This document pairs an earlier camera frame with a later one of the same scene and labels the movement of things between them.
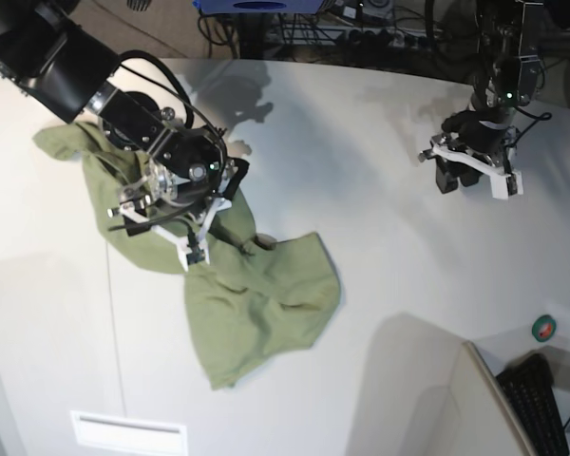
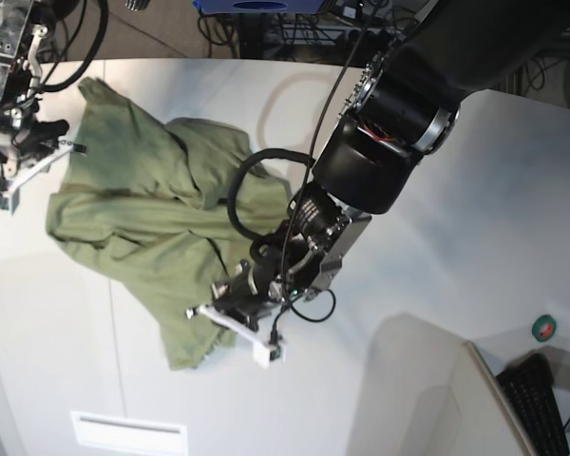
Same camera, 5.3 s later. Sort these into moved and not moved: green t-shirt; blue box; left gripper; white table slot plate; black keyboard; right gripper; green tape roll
Moved: left gripper; green t-shirt; right gripper
Not moved: white table slot plate; green tape roll; black keyboard; blue box
